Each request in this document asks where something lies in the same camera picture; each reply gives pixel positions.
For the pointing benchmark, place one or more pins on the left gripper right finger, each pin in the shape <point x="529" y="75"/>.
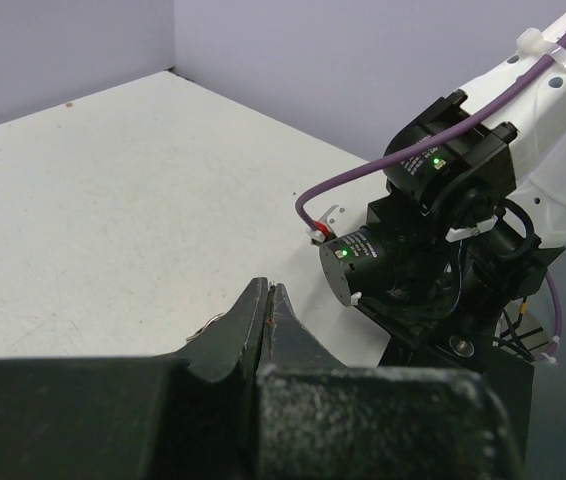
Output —
<point x="319" y="419"/>

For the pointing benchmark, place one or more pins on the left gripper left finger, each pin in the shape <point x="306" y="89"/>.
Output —
<point x="180" y="415"/>

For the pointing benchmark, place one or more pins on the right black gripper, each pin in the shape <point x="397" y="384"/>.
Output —
<point x="391" y="274"/>

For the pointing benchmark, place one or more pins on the metal chain keyring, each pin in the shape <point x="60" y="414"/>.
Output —
<point x="204" y="327"/>

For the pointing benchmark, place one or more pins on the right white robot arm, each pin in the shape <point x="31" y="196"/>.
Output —
<point x="470" y="218"/>

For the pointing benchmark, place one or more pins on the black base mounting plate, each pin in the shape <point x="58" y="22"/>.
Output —
<point x="463" y="350"/>

